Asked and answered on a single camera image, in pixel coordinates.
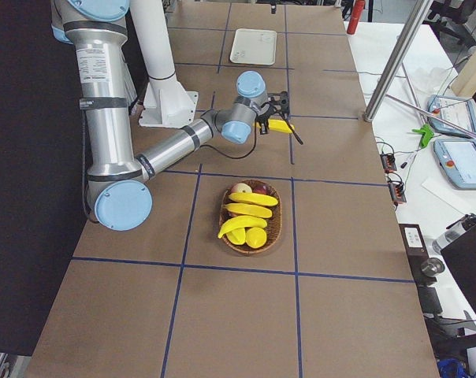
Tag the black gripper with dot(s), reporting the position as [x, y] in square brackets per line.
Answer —
[265, 117]

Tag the yellow banana moved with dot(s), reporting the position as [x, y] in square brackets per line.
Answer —
[237, 209]
[274, 124]
[243, 221]

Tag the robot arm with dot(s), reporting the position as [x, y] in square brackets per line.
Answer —
[114, 186]

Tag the brown wicker basket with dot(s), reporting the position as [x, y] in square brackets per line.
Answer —
[274, 224]

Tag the dark red apple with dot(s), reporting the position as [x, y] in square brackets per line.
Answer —
[261, 189]

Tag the pale pink apple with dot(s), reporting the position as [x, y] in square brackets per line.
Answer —
[241, 187]

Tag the yellow banana beside apples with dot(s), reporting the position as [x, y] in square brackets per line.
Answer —
[253, 198]

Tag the white bear tray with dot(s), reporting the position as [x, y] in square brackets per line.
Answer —
[254, 47]

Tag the yellow pepper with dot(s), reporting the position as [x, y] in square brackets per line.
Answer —
[255, 237]

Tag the yellow lemon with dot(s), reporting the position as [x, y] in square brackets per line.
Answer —
[237, 236]

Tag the orange relay module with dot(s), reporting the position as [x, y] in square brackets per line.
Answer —
[397, 194]
[388, 162]

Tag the red fire extinguisher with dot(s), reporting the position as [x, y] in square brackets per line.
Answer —
[358, 7]

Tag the teach pendant far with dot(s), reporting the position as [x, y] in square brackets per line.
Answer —
[458, 110]

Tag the teach pendant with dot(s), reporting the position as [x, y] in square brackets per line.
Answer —
[457, 158]
[458, 110]

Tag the teach pendant near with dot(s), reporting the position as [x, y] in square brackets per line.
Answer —
[457, 158]

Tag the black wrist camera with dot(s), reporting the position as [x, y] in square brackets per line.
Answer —
[281, 102]

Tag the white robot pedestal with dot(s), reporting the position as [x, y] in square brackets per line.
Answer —
[166, 103]

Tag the green-handled reacher grabber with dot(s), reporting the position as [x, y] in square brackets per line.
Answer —
[434, 117]

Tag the aluminium frame post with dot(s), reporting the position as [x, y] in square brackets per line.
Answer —
[399, 51]

